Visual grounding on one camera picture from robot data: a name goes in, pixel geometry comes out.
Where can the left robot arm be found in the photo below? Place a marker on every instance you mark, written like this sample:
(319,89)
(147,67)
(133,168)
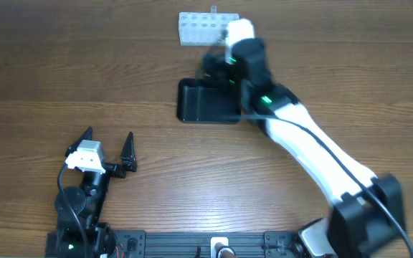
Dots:
(91,193)

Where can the clear test tube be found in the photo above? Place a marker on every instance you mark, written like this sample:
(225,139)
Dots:
(213,9)
(199,105)

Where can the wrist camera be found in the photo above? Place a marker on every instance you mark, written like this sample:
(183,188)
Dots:
(240,32)
(84,156)

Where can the black tray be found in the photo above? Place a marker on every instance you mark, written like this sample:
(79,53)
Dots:
(213,107)

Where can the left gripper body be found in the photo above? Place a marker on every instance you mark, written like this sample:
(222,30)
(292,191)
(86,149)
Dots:
(115,171)

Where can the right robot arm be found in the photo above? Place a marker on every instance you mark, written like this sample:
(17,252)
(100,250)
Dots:
(299,150)

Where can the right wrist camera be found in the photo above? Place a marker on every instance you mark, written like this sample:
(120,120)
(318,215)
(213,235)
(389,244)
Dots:
(240,32)

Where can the white test tube rack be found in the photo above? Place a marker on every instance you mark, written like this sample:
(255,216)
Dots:
(199,32)

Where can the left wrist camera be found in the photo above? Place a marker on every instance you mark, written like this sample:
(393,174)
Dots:
(84,156)

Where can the mounting rail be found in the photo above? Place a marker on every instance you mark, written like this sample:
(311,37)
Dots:
(178,245)

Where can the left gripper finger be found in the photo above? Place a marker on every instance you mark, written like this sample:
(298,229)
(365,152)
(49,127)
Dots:
(129,154)
(84,135)

